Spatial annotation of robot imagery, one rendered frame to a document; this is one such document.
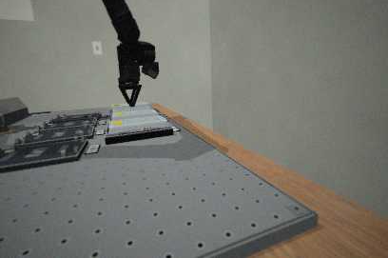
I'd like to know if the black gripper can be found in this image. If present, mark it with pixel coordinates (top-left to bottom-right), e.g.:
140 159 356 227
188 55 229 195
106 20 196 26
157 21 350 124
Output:
118 60 142 107

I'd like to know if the grey operator panel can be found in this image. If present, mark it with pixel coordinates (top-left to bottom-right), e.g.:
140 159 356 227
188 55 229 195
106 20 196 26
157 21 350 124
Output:
0 97 51 127

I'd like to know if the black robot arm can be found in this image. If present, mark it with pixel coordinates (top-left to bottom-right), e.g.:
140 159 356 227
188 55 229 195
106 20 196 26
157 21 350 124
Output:
102 0 159 79

